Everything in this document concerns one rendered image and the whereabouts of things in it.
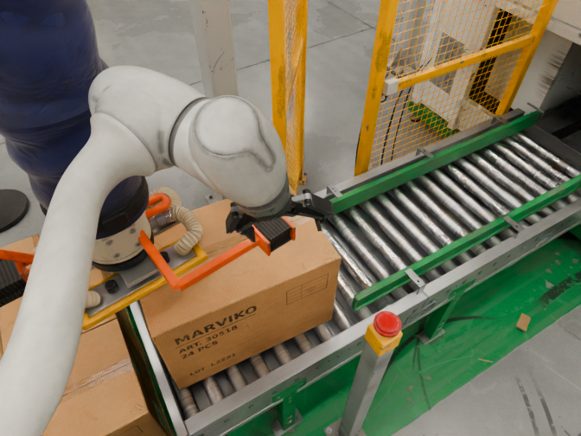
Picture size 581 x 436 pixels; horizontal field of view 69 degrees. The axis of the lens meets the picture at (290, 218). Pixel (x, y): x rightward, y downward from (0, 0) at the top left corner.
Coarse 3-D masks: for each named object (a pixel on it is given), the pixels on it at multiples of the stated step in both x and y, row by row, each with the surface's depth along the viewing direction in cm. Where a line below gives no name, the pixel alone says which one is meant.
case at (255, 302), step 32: (224, 224) 141; (256, 256) 132; (288, 256) 132; (320, 256) 132; (160, 288) 124; (192, 288) 124; (224, 288) 124; (256, 288) 124; (288, 288) 130; (320, 288) 140; (160, 320) 117; (192, 320) 118; (224, 320) 126; (256, 320) 135; (288, 320) 145; (320, 320) 157; (160, 352) 122; (192, 352) 130; (224, 352) 140; (256, 352) 151
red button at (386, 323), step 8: (384, 312) 109; (392, 312) 110; (376, 320) 107; (384, 320) 107; (392, 320) 107; (376, 328) 107; (384, 328) 106; (392, 328) 106; (400, 328) 107; (384, 336) 106; (392, 336) 105
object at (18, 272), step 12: (0, 264) 95; (12, 264) 95; (0, 276) 93; (12, 276) 93; (24, 276) 93; (0, 288) 90; (12, 288) 92; (24, 288) 94; (0, 300) 92; (12, 300) 94
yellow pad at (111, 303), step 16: (176, 240) 116; (176, 256) 112; (192, 256) 112; (160, 272) 108; (176, 272) 109; (96, 288) 105; (112, 288) 103; (128, 288) 105; (144, 288) 106; (112, 304) 103; (128, 304) 104; (96, 320) 100
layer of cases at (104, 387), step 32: (0, 320) 162; (128, 320) 200; (0, 352) 154; (96, 352) 154; (128, 352) 154; (96, 384) 146; (128, 384) 146; (64, 416) 139; (96, 416) 139; (128, 416) 139; (160, 416) 164
